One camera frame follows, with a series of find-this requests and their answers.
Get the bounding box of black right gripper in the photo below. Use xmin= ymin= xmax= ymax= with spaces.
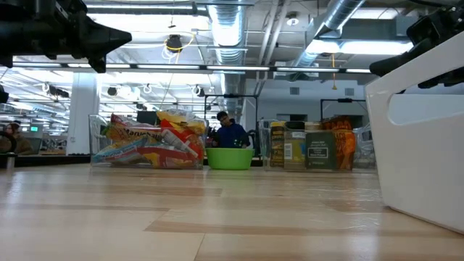
xmin=368 ymin=6 xmax=464 ymax=89

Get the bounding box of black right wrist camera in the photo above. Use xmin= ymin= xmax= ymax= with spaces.
xmin=405 ymin=14 xmax=443 ymax=47

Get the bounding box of black ceiling device yellow cable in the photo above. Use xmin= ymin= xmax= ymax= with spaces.
xmin=163 ymin=34 xmax=185 ymax=54

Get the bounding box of white pillar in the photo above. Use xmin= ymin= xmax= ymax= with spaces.
xmin=66 ymin=71 xmax=102 ymax=157

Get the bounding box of white plastic tray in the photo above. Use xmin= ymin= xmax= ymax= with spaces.
xmin=365 ymin=30 xmax=464 ymax=235

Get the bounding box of green plastic bowl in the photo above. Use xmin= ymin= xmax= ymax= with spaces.
xmin=204 ymin=146 xmax=256 ymax=171

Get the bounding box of black monitor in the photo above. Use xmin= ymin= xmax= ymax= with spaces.
xmin=136 ymin=110 xmax=160 ymax=126

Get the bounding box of small black box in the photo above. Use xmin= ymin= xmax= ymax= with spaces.
xmin=304 ymin=130 xmax=338 ymax=171

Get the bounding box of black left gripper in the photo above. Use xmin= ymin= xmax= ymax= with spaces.
xmin=36 ymin=0 xmax=133 ymax=73

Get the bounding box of clear plastic bin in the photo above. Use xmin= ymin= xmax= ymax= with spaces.
xmin=257 ymin=117 xmax=377 ymax=172
xmin=88 ymin=111 xmax=210 ymax=170

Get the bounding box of orange candy wrapper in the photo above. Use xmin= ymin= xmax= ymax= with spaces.
xmin=321 ymin=115 xmax=357 ymax=171

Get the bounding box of person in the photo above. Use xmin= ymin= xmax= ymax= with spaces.
xmin=2 ymin=122 xmax=33 ymax=156
xmin=211 ymin=110 xmax=252 ymax=149

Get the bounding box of silver round air duct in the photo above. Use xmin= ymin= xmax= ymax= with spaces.
xmin=289 ymin=0 xmax=365 ymax=83
xmin=208 ymin=0 xmax=249 ymax=109

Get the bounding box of yellow red ramen packet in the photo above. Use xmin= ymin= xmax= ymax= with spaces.
xmin=159 ymin=120 xmax=205 ymax=161
xmin=91 ymin=136 xmax=150 ymax=165

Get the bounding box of tan lid jar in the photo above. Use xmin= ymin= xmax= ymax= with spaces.
xmin=304 ymin=120 xmax=324 ymax=133

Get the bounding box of long ceiling light strip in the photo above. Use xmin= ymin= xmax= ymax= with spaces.
xmin=10 ymin=61 xmax=374 ymax=75

